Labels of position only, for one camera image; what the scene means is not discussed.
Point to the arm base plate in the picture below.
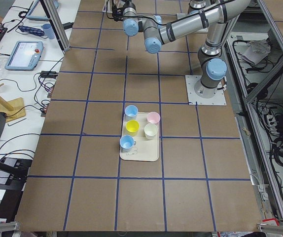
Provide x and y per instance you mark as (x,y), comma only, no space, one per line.
(197,94)

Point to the blue cup middle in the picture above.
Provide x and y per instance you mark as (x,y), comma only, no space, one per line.
(131,112)

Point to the pale green plastic cup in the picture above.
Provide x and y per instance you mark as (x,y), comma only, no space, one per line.
(150,131)

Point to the teach pendant far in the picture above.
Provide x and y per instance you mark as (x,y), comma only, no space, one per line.
(36,12)

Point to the wooden stand on desk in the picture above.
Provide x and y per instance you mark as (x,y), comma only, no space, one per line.
(14,109)

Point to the cream plastic tray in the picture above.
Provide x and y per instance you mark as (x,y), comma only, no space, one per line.
(144,149)

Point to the blue cup on desk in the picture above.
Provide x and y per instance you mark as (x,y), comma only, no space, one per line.
(48,31)

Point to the black power adapter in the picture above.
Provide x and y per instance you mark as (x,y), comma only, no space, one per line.
(48,74)

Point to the aluminium frame post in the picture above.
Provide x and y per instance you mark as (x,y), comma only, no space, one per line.
(54,19)

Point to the teach pendant near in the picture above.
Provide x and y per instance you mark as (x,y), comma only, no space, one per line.
(25,56)

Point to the yellow plastic cup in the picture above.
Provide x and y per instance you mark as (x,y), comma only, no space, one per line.
(132,127)

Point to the teach pendant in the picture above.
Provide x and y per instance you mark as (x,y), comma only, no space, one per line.
(25,56)
(36,12)

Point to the pink plastic cup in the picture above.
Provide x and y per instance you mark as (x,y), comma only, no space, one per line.
(153,118)

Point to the blue cup near tray corner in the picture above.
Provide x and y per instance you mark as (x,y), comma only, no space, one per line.
(126,143)

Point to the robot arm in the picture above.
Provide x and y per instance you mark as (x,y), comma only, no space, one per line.
(218,18)

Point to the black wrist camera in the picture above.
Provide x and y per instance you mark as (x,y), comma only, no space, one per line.
(117,14)

